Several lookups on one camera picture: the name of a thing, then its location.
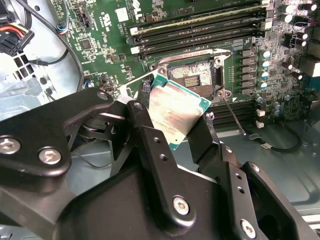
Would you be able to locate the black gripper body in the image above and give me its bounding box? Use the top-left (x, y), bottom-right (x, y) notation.
top-left (0, 164), bottom-right (234, 240)

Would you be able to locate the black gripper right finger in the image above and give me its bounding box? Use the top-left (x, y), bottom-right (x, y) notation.
top-left (187, 112), bottom-right (320, 240)

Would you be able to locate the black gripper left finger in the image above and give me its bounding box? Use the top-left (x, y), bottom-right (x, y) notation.
top-left (0, 79), bottom-right (198, 230)

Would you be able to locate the silver CPU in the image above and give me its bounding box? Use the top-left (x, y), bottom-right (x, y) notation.
top-left (146, 73), bottom-right (213, 151)

